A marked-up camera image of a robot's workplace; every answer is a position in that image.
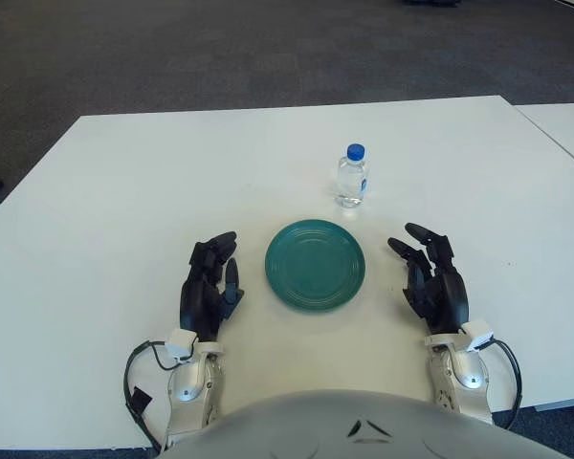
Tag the clear bottle with blue cap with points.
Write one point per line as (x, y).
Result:
(350, 181)

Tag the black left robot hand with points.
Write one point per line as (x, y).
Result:
(203, 296)

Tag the grey robot torso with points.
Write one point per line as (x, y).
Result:
(315, 430)

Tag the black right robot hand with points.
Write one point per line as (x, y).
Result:
(445, 291)

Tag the green round plate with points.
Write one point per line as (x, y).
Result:
(315, 268)

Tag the white neighbouring table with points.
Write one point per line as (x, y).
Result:
(569, 124)

